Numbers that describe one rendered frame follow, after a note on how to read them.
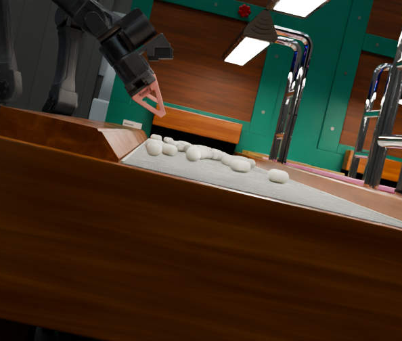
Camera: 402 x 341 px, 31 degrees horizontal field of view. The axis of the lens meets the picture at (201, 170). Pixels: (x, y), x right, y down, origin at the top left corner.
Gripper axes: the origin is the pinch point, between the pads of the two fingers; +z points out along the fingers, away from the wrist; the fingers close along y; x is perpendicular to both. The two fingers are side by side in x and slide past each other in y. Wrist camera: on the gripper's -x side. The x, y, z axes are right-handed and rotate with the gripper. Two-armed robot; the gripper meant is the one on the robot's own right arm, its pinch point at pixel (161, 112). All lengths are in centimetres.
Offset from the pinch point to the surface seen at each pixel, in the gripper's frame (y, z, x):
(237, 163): -50, 14, -4
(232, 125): 80, 16, -18
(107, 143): -95, 1, 7
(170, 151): -47.6, 6.6, 3.1
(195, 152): -49.0, 9.0, 0.2
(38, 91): 942, -153, 116
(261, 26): 7.8, -2.5, -31.2
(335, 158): 86, 47, -41
